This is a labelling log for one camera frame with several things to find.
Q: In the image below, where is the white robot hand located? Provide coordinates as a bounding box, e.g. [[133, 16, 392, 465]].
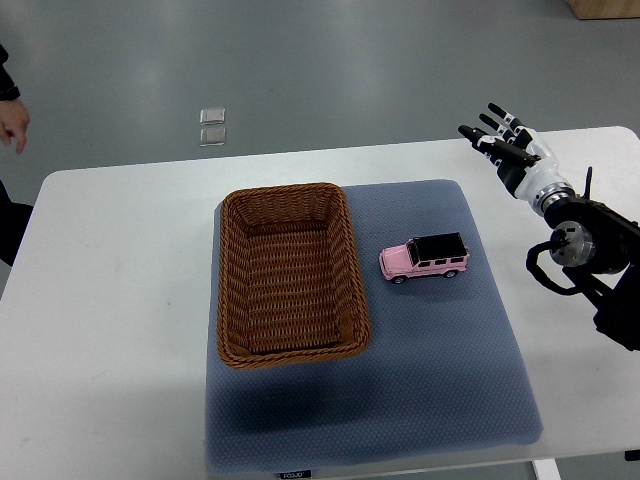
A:
[[458, 103, 575, 212]]

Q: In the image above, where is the pink toy car black roof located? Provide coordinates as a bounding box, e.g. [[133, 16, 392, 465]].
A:
[[378, 232, 469, 284]]

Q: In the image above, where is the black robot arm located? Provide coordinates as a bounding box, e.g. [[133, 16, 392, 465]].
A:
[[458, 103, 639, 351]]

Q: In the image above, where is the brown woven wicker basket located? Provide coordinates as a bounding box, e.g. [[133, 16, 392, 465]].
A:
[[216, 183, 371, 370]]

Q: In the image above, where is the bystander human hand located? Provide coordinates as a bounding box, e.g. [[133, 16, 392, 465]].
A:
[[0, 99, 30, 155]]

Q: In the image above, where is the wooden box corner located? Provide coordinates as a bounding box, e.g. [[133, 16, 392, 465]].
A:
[[567, 0, 640, 20]]

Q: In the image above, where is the blue-grey padded mat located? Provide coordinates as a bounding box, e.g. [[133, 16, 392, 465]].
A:
[[205, 180, 543, 478]]

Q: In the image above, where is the upper metal floor plate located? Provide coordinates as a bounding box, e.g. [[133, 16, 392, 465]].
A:
[[200, 107, 226, 125]]

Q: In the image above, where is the metal floor plate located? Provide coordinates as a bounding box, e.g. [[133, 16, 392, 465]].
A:
[[200, 127, 227, 146], [200, 107, 226, 125]]

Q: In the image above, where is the lower metal floor plate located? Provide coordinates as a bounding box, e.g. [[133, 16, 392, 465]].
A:
[[200, 127, 227, 146]]

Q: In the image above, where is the white table leg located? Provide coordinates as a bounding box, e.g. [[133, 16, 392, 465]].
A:
[[532, 458, 561, 480]]

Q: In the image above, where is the bystander dark trouser leg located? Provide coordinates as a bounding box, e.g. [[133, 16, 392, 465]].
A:
[[0, 183, 33, 267]]

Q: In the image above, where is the bystander dark sleeve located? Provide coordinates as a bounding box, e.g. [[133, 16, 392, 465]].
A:
[[0, 45, 21, 101]]

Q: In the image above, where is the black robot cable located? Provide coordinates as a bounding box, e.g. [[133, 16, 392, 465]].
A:
[[524, 166, 595, 296]]

